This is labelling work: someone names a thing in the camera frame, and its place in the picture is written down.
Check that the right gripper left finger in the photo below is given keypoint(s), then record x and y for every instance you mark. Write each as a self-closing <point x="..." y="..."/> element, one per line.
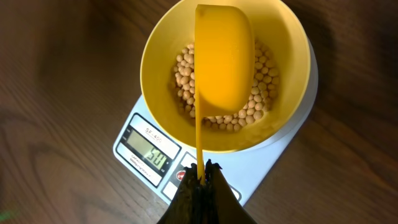
<point x="186" y="205"/>

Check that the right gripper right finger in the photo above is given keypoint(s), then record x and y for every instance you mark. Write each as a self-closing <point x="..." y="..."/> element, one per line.
<point x="221" y="205"/>

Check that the yellow measuring scoop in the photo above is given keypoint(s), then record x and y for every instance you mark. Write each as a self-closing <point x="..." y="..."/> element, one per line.
<point x="224" y="61"/>

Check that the yellow bowl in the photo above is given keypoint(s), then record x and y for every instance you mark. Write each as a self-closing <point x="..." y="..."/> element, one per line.
<point x="274" y="24"/>

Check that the white digital kitchen scale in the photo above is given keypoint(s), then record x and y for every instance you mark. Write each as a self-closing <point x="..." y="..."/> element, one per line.
<point x="158" y="159"/>

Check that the soybeans in yellow bowl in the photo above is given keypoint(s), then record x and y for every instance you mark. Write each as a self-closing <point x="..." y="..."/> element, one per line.
<point x="264" y="89"/>

